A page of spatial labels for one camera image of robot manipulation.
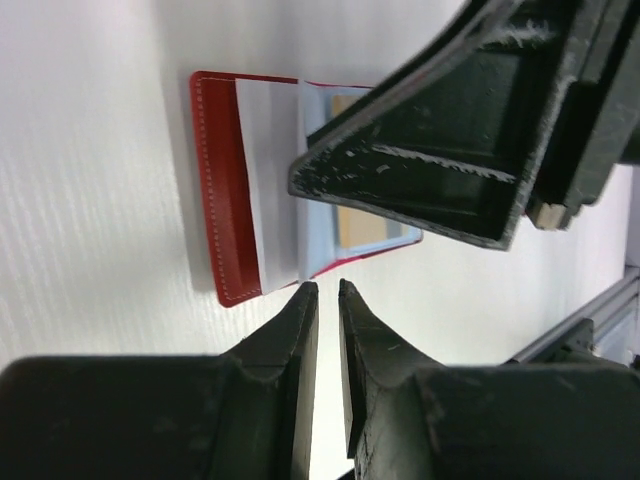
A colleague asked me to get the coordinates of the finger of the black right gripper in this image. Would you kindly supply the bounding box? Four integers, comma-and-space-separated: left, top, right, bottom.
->
288, 29, 589, 250

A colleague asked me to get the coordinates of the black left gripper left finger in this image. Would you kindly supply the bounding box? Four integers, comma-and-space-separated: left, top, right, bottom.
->
214, 282, 319, 479

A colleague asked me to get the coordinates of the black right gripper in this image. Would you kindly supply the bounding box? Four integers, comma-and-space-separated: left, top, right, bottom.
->
464, 1, 639, 231

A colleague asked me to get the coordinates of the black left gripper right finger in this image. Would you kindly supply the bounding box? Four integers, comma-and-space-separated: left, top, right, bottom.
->
338, 279, 450, 479

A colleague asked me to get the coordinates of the red leather card holder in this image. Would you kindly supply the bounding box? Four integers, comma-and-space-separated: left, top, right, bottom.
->
189, 71, 423, 308

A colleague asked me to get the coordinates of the gold credit card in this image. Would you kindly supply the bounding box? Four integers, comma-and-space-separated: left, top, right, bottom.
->
336, 206, 407, 249

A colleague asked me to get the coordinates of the aluminium front frame rail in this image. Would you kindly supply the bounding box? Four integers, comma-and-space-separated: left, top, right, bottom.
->
509, 267, 639, 366

